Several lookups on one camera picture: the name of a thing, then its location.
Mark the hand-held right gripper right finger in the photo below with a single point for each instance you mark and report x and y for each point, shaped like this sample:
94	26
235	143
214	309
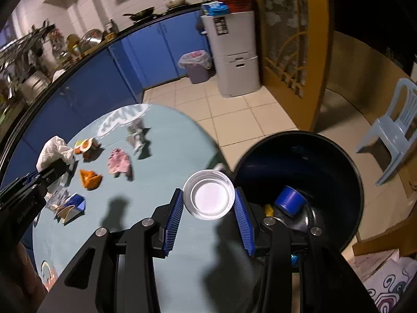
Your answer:
244	225

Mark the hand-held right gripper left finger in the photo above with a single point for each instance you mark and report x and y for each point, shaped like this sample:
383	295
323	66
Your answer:
172	225

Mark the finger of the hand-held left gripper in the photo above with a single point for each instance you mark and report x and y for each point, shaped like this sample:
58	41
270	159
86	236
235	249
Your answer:
52	172
29	178

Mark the white tissue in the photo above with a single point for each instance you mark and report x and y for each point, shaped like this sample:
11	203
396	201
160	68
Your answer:
52	151

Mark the yellow packet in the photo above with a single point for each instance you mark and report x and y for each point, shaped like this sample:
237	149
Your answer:
268	209

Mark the orange peel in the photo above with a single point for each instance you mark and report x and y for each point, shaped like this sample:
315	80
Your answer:
89	179

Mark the blue white carton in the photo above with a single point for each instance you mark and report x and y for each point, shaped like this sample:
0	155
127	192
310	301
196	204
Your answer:
73	207

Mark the orange green snack packet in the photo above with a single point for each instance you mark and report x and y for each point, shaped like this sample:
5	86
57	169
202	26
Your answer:
86	148

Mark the blue foil wrapper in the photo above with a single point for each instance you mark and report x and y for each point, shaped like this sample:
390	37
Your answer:
288	200

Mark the black round trash bin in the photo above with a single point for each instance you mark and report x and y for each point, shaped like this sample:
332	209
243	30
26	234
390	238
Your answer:
293	156

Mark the person's left forearm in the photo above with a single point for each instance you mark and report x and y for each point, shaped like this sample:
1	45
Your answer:
26	274

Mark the pink crumpled wrapper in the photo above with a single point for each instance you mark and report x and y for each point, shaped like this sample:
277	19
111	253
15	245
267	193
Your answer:
119	163

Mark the round table with blue cloth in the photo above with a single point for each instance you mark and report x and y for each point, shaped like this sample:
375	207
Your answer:
163	156

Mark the steel container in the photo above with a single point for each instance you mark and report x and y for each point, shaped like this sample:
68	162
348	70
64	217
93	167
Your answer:
32	86

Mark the crumpled clear plastic wrapper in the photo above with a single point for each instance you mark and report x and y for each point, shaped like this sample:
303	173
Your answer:
136	133

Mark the white plastic bag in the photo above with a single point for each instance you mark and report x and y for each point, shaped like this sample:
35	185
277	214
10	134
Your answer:
58	75

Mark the blue lower kitchen cabinets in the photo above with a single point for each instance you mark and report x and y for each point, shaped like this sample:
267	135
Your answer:
97	78

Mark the steel dish rack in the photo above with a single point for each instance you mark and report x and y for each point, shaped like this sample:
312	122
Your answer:
29	39

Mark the steel wok lid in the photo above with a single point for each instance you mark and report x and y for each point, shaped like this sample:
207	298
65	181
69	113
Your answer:
91	39

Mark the cardboard box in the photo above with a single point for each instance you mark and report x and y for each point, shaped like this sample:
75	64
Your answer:
391	231

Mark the tall white storage bin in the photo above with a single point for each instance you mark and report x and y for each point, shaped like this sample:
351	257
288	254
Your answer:
234	71

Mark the white printed cloth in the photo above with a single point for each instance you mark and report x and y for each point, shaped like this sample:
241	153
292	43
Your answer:
387	283

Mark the grey lined waste bin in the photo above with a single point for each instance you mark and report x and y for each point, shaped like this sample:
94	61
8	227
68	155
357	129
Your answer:
197	71

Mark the light blue plastic chair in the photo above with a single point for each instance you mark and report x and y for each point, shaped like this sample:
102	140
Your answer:
391	130

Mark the large cardboard sheet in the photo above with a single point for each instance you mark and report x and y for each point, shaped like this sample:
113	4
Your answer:
358	81

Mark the black wok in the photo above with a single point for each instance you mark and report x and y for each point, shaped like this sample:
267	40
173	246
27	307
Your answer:
143	13

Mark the wooden door with frosted glass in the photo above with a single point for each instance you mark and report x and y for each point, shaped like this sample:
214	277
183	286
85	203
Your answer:
321	55

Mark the white cooking pot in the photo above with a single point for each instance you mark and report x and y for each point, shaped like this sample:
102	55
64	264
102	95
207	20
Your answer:
176	0

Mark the blue box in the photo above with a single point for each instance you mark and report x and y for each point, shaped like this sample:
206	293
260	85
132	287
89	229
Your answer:
213	8

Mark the red plastic basket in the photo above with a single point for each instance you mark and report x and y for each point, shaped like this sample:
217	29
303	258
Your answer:
242	5

